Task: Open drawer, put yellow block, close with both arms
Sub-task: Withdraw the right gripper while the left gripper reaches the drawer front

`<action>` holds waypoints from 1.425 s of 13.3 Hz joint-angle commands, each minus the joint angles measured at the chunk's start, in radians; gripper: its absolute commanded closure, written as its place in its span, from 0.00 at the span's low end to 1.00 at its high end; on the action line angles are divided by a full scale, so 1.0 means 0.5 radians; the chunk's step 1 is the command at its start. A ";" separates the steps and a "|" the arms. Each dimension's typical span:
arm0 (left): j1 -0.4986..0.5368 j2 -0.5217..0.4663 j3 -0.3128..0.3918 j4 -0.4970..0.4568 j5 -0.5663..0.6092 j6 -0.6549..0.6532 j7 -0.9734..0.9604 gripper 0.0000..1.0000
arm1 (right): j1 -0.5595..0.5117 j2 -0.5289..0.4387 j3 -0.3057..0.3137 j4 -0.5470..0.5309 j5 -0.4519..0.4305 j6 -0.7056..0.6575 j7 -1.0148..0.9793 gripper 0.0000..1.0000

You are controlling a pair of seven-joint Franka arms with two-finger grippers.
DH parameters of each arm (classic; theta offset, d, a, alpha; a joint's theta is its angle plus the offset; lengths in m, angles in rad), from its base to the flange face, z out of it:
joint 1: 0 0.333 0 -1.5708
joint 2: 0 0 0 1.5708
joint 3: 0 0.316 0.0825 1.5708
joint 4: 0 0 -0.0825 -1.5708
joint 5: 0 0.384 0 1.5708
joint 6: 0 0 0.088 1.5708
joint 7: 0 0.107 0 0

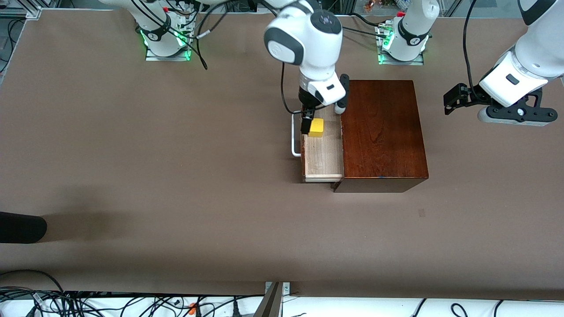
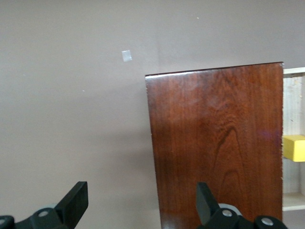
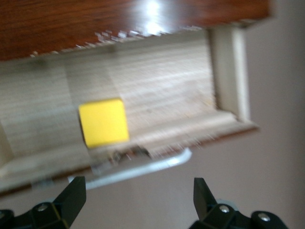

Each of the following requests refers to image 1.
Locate dark brown wooden box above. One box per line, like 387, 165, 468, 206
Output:
331, 80, 430, 193

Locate black rounded object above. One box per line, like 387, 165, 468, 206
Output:
0, 211, 48, 244

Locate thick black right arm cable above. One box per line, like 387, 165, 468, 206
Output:
280, 62, 305, 116

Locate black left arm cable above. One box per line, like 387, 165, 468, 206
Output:
462, 0, 479, 95

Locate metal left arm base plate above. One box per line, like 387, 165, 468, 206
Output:
378, 53, 424, 66

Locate long black table cable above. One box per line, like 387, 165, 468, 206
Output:
341, 26, 383, 37

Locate short black table cable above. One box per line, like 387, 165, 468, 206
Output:
351, 12, 390, 28

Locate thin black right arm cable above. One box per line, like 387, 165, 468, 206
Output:
130, 0, 208, 71

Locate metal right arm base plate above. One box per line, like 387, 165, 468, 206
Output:
145, 42, 193, 62

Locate metal bracket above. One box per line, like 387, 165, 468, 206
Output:
255, 282, 291, 317

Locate aluminium frame profile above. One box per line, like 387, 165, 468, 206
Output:
0, 0, 45, 19

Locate black looping floor cable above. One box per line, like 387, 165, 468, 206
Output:
0, 269, 67, 294

